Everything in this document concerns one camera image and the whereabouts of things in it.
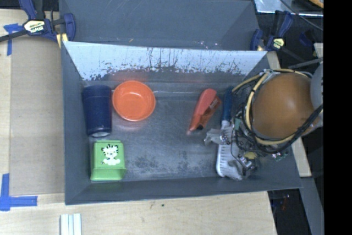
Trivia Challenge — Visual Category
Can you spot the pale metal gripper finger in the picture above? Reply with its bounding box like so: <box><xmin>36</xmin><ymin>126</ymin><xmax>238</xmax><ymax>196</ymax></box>
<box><xmin>203</xmin><ymin>127</ymin><xmax>231</xmax><ymax>147</ymax></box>
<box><xmin>227</xmin><ymin>157</ymin><xmax>259</xmax><ymax>181</ymax></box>

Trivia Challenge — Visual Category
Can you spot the orange stapler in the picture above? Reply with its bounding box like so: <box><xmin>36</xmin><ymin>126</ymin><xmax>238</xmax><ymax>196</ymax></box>
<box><xmin>187</xmin><ymin>88</ymin><xmax>222</xmax><ymax>133</ymax></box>

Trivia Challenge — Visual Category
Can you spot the grey metal bin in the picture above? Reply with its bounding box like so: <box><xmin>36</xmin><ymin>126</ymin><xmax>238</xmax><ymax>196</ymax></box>
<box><xmin>57</xmin><ymin>0</ymin><xmax>304</xmax><ymax>206</ymax></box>

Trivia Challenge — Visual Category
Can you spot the orange bowl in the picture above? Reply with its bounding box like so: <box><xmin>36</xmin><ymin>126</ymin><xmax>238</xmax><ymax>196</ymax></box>
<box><xmin>112</xmin><ymin>80</ymin><xmax>157</xmax><ymax>122</ymax></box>

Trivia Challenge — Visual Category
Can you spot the green box with tiger print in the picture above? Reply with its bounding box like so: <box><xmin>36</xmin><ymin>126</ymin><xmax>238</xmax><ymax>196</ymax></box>
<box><xmin>90</xmin><ymin>140</ymin><xmax>128</xmax><ymax>182</ymax></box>

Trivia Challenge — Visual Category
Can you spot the dark blue cup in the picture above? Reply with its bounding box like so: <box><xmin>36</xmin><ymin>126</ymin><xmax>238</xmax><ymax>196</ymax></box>
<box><xmin>81</xmin><ymin>84</ymin><xmax>113</xmax><ymax>138</ymax></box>

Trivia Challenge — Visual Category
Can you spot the pale wood board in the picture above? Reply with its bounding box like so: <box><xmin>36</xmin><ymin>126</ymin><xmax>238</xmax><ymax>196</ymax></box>
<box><xmin>9</xmin><ymin>35</ymin><xmax>67</xmax><ymax>196</ymax></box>

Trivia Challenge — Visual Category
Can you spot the blue-handled white brush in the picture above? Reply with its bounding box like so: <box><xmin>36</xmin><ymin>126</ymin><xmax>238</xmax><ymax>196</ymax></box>
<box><xmin>215</xmin><ymin>86</ymin><xmax>236</xmax><ymax>178</ymax></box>

